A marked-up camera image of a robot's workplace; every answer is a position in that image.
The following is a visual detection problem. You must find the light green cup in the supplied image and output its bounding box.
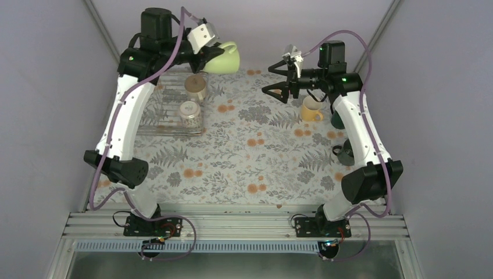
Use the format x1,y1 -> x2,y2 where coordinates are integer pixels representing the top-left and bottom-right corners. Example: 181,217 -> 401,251
203,41 -> 240,74

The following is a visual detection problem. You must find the yellow mug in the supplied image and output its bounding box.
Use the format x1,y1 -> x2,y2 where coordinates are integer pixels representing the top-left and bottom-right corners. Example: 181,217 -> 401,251
301,96 -> 324,121

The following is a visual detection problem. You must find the dark grey-green mug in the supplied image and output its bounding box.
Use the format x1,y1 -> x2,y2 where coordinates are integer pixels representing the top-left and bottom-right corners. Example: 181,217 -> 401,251
332,139 -> 355,166

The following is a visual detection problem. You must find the dark teal mug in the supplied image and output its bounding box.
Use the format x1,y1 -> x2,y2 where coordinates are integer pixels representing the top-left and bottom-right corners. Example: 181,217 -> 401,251
330,105 -> 345,130

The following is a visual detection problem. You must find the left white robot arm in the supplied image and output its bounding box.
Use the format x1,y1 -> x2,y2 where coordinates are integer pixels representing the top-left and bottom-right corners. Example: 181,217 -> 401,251
84,8 -> 224,235

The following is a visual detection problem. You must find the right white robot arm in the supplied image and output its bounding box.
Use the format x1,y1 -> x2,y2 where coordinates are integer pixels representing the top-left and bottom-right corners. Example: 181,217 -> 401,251
262,41 -> 403,237

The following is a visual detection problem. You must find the clear acrylic dish rack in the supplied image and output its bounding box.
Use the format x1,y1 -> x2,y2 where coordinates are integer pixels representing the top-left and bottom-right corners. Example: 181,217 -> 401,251
102,71 -> 209,136

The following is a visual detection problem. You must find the beige brown mug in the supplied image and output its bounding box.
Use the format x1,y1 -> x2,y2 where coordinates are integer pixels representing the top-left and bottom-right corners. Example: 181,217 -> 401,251
184,74 -> 207,103

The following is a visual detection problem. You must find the white patterned cup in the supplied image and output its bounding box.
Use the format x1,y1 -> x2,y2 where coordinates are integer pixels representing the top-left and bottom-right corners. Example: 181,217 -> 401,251
178,101 -> 203,128

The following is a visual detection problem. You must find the floral patterned tablecloth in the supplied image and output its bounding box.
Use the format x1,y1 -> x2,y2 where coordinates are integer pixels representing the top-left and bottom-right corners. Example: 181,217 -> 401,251
134,70 -> 352,205

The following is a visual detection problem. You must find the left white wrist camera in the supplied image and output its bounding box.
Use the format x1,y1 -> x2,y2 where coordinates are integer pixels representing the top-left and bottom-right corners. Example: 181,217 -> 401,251
187,22 -> 219,55

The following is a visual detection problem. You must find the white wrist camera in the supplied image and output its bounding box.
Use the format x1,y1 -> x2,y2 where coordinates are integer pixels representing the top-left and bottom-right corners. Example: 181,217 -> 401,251
282,44 -> 304,78
187,22 -> 219,55

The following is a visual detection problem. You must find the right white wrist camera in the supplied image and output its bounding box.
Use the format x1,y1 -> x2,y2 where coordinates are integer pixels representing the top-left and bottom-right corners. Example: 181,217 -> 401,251
282,44 -> 304,78

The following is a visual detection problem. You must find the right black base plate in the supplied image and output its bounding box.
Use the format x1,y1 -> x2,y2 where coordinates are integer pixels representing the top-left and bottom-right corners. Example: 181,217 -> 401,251
294,216 -> 352,238

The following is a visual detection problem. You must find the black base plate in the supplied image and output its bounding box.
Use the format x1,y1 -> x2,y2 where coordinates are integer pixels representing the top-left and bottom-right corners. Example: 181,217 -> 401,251
294,216 -> 352,238
123,215 -> 183,238

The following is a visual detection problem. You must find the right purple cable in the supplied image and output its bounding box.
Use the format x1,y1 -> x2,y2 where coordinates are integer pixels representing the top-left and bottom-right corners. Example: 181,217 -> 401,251
302,30 -> 393,263

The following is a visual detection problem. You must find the purple cable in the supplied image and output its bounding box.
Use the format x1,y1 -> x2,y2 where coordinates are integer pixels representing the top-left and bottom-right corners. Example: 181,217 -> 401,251
302,30 -> 393,263
88,6 -> 203,262

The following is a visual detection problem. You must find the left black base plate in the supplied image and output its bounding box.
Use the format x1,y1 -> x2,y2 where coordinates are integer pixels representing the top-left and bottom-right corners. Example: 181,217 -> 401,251
123,215 -> 183,238

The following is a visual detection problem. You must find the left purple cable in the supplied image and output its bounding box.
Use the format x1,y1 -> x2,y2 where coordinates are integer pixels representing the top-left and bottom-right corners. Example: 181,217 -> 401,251
88,6 -> 203,262

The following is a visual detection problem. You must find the aluminium mounting rail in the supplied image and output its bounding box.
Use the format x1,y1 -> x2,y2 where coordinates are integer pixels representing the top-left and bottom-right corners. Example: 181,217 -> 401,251
62,202 -> 410,241

